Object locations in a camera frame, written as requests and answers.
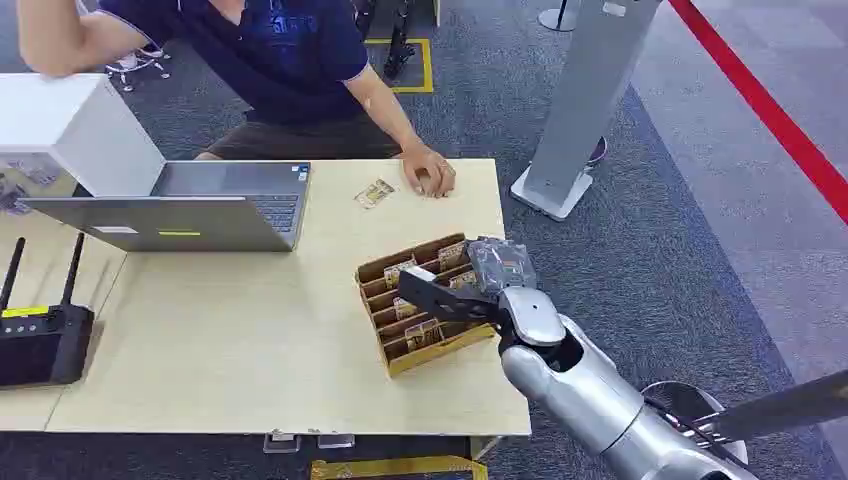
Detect person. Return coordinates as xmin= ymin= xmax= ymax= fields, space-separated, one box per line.
xmin=15 ymin=0 xmax=458 ymax=199

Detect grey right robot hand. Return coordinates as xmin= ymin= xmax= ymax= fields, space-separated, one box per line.
xmin=396 ymin=236 xmax=539 ymax=327

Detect white box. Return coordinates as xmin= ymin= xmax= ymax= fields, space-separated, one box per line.
xmin=0 ymin=72 xmax=167 ymax=199

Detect round stanchion base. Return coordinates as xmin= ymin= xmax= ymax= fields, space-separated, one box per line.
xmin=537 ymin=0 xmax=581 ymax=33

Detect yellow floor tape square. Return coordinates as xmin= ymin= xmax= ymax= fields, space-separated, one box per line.
xmin=363 ymin=37 xmax=435 ymax=95

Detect wooden card box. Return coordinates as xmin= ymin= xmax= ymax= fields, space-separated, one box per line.
xmin=354 ymin=232 xmax=498 ymax=380

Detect grey laptop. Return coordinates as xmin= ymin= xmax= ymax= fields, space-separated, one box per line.
xmin=18 ymin=160 xmax=313 ymax=254

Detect round silver base plate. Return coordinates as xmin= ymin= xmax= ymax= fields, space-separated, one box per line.
xmin=639 ymin=380 xmax=751 ymax=467

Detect red floor tape line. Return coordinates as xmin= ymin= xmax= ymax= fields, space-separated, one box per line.
xmin=667 ymin=0 xmax=848 ymax=227

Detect office chair base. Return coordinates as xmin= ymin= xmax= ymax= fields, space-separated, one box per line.
xmin=103 ymin=44 xmax=172 ymax=93

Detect clear desk clamp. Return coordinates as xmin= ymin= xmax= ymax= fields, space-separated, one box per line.
xmin=262 ymin=430 xmax=303 ymax=456
xmin=307 ymin=430 xmax=356 ymax=451

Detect person's left hand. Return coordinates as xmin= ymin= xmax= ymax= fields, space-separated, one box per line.
xmin=400 ymin=145 xmax=458 ymax=199

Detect yellow tape strip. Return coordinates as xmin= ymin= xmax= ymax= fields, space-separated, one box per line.
xmin=309 ymin=455 xmax=490 ymax=480

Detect black router with antennas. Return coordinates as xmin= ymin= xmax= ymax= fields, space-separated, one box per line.
xmin=0 ymin=231 xmax=96 ymax=390

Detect black tripod legs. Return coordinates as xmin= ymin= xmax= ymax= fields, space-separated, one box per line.
xmin=382 ymin=0 xmax=417 ymax=81

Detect grey pole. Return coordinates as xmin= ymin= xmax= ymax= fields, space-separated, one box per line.
xmin=695 ymin=368 xmax=848 ymax=440

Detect grey kiosk stand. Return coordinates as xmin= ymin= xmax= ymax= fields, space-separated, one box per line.
xmin=509 ymin=0 xmax=664 ymax=223

